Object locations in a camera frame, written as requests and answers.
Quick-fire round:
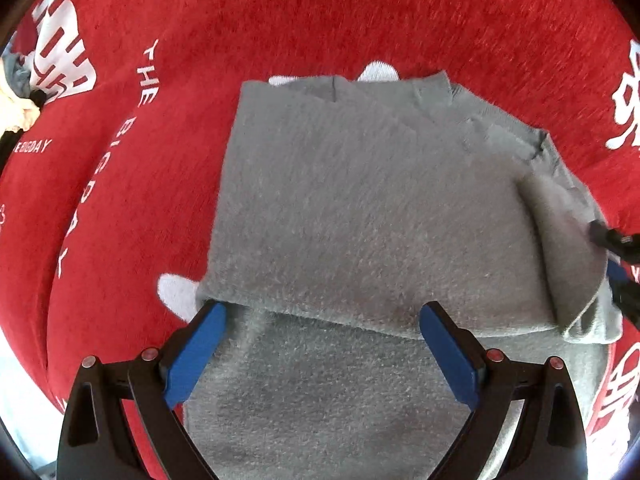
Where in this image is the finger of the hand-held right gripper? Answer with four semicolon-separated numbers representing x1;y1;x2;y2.
606;259;640;329
589;219;640;262

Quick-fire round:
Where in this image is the grey-blue cloth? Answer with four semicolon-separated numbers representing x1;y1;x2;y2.
5;54;35;98

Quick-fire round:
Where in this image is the grey fleece garment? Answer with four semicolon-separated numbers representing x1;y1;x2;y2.
182;71;623;480

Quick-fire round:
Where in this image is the red printed blanket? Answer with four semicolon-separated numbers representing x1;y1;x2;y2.
0;0;640;461

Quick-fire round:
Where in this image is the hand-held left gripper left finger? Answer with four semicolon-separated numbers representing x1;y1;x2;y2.
57;301;228;480

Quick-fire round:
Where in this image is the cream cloth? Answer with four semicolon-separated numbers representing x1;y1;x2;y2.
0;55;40;132

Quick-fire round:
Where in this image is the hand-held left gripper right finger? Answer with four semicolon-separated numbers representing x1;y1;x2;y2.
419;301;588;480

